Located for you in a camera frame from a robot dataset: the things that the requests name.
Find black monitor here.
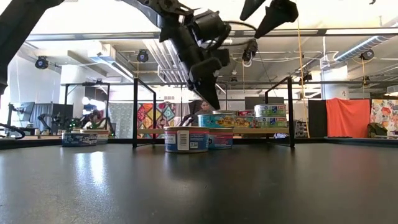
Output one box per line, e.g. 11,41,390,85
12,101,35,118

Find silver ventilation duct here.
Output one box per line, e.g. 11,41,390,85
334,34,396,63

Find silver can blue label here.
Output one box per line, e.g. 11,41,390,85
233,115,256,129

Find floral patterned cloth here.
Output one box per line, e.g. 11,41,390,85
369,98,398,136

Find silver tin can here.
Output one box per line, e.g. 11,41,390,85
197,113,236,129
61,132,98,147
254,103,287,118

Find person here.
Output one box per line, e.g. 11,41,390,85
83,109,105,130
193,100,216,127

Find olive green bag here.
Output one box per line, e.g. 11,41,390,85
366,122,388,138

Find background black robot arms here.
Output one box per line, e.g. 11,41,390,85
37,113,85,135

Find silver can green white label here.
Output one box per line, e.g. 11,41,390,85
254,116,288,129

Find orange cloth panel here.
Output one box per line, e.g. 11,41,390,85
325,98,371,139

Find black partition panel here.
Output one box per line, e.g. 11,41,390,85
307,99,327,138

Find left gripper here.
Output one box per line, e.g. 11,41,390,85
158,26,231,110

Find pale gold tin can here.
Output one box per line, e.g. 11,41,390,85
80,129,111,145

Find white round column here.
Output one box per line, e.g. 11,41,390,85
322,65,351,100

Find black aluminium table frame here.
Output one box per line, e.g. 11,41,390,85
0,136,398,151

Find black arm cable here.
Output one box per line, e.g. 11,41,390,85
0,123,26,140

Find grey curtain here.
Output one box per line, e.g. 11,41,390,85
29,103,53,131

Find black ceiling spotlight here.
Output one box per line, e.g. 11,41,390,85
136,49,149,63
359,49,376,62
34,55,50,70

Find yellow hanging rope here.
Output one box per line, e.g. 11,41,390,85
296,18,311,138

